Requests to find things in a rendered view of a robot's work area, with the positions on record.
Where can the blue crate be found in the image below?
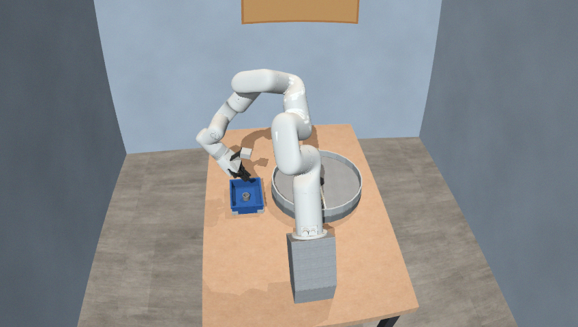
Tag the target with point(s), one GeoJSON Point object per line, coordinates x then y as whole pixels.
{"type": "Point", "coordinates": [255, 203]}

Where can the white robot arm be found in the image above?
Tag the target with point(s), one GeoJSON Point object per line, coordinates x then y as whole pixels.
{"type": "Point", "coordinates": [287, 129]}

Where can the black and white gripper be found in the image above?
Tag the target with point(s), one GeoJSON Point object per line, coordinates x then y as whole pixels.
{"type": "Point", "coordinates": [232, 167]}

